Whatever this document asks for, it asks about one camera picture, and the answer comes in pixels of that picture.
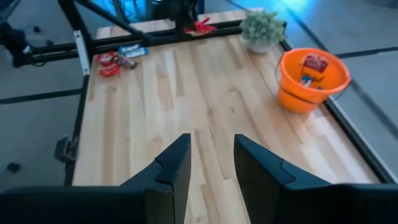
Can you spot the orange plastic bucket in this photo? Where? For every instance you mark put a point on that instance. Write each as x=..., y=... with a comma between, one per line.
x=295, y=99

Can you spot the green plant in white pot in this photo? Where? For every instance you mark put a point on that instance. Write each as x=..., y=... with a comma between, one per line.
x=262, y=29

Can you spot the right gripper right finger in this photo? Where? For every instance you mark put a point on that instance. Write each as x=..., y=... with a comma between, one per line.
x=295, y=205

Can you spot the silver frame bracket plate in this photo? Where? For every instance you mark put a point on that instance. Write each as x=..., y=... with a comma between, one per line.
x=82, y=53

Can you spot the black table-level camera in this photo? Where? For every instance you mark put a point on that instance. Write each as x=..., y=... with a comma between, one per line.
x=66, y=148

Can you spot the small black floor block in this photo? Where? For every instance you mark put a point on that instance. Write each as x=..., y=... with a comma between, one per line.
x=13, y=167

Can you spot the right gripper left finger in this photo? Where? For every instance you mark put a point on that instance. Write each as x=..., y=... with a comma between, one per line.
x=93, y=205

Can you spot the dark candy bar wrapper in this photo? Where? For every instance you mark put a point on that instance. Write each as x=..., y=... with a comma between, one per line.
x=315, y=63

